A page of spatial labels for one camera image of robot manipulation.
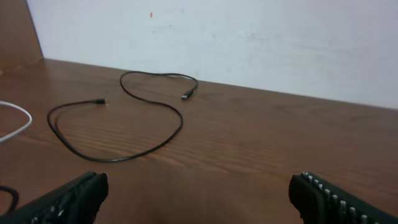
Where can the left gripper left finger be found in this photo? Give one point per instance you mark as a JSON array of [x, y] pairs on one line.
[[76, 202]]

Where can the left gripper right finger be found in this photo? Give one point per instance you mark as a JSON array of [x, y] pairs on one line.
[[319, 201]]

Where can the cardboard box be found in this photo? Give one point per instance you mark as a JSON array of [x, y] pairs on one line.
[[19, 43]]

